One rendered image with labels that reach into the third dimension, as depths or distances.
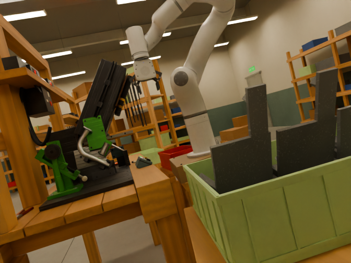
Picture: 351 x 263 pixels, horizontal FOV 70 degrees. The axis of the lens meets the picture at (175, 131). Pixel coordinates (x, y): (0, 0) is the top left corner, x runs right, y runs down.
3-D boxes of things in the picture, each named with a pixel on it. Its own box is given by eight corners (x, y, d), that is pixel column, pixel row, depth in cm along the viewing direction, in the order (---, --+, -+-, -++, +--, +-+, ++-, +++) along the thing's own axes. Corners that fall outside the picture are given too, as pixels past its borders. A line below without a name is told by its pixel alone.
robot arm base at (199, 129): (215, 145, 135) (206, 112, 134) (231, 146, 117) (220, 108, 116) (183, 156, 131) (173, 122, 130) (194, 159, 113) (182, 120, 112)
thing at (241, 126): (251, 135, 840) (246, 114, 837) (267, 135, 764) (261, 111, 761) (221, 145, 801) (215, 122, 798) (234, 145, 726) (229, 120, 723)
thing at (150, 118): (170, 190, 423) (134, 52, 413) (93, 192, 566) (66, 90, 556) (188, 179, 466) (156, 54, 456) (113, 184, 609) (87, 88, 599)
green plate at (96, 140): (109, 148, 163) (102, 119, 167) (108, 146, 155) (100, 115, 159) (91, 153, 161) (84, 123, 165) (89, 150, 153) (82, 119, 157)
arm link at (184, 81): (208, 111, 128) (195, 66, 126) (205, 113, 110) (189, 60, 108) (185, 118, 130) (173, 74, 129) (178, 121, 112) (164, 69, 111)
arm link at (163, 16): (176, 6, 130) (135, 46, 137) (168, -8, 115) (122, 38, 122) (187, 19, 130) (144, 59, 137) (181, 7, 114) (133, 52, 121)
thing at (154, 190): (143, 167, 248) (140, 152, 248) (178, 213, 102) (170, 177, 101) (129, 171, 245) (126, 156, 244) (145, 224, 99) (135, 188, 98)
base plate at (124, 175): (127, 160, 225) (126, 158, 225) (133, 183, 118) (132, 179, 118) (79, 174, 216) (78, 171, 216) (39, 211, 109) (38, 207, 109)
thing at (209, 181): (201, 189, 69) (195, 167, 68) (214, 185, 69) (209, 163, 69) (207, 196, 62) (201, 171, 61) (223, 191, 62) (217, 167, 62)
